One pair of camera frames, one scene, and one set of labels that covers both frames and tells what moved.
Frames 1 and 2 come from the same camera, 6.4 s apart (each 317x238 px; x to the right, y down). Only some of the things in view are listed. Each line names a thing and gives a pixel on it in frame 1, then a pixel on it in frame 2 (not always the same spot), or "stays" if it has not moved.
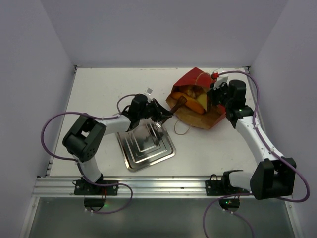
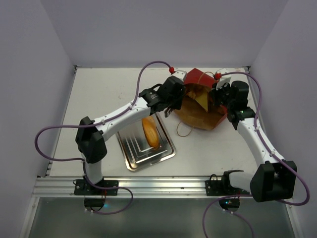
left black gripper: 160,113 -> 178,104
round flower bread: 192,90 stays
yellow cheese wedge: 202,97 stays
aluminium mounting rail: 127,187 stays
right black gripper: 217,94 stays
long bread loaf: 190,103 -> 151,131
